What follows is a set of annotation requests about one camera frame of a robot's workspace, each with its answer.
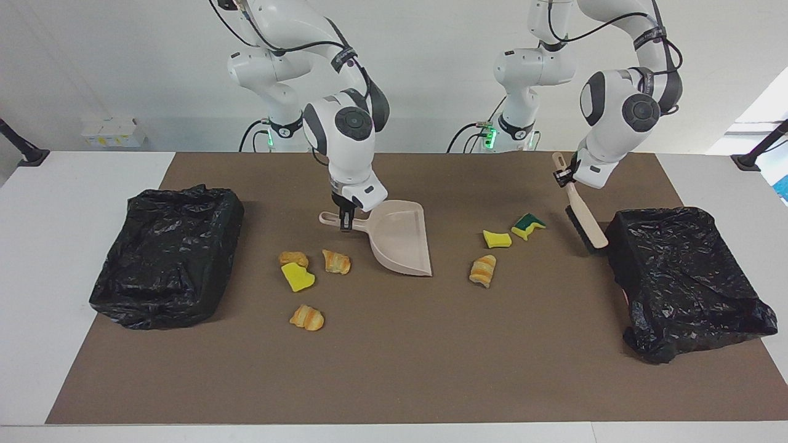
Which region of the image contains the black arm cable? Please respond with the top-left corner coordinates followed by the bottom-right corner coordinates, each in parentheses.
top-left (545, 0), bottom-right (684, 118)
top-left (209, 0), bottom-right (385, 167)

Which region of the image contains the striped croissant piece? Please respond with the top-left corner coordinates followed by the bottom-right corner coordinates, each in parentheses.
top-left (289, 305), bottom-right (325, 332)
top-left (322, 249), bottom-right (352, 275)
top-left (468, 254), bottom-right (497, 289)

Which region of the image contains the green and yellow sponge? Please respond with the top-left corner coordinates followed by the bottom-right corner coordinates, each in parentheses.
top-left (511, 213), bottom-right (547, 241)

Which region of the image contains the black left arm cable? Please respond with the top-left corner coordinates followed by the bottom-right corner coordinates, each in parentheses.
top-left (545, 0), bottom-right (684, 118)

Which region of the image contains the black base cable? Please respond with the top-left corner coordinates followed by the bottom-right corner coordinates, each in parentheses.
top-left (448, 98), bottom-right (507, 153)
top-left (239, 119), bottom-right (271, 153)

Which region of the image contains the beige scraper handle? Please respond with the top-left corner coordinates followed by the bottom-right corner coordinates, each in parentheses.
top-left (551, 152), bottom-right (610, 255)

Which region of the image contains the white cardboard box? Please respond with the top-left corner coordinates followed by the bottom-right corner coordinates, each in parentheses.
top-left (80, 117), bottom-right (147, 148)

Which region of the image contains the brown table mat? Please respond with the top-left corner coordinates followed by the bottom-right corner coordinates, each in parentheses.
top-left (46, 152), bottom-right (788, 425)

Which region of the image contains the black bag lined bin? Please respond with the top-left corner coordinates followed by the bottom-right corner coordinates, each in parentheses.
top-left (601, 206), bottom-right (779, 365)
top-left (89, 183), bottom-right (245, 331)

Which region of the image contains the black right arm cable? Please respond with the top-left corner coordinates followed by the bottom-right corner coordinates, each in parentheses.
top-left (209, 0), bottom-right (385, 167)

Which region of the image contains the yellow sponge chunk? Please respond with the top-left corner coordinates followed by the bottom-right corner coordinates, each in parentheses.
top-left (281, 262), bottom-right (316, 292)

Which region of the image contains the black camera stand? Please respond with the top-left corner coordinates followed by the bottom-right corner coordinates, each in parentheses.
top-left (0, 118), bottom-right (50, 168)
top-left (731, 120), bottom-right (788, 172)

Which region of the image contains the beige plastic dustpan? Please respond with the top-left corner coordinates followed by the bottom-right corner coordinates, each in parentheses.
top-left (319, 200), bottom-right (433, 277)

